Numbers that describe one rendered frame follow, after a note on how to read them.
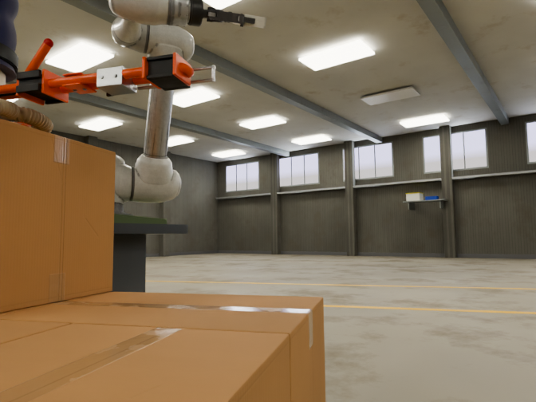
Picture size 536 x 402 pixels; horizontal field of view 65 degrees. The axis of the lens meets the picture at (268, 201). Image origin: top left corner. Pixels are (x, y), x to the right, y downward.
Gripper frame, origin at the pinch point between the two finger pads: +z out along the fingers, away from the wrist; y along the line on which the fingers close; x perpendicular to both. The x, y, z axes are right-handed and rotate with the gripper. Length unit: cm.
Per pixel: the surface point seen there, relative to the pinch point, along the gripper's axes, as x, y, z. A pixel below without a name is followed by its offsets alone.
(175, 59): -10.6, 35.9, -27.2
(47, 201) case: -46, 32, -54
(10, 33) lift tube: -12, -5, -67
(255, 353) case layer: -41, 93, -22
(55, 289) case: -65, 40, -52
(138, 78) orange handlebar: -16.7, 26.2, -34.5
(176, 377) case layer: -38, 98, -33
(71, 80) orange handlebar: -19, 21, -49
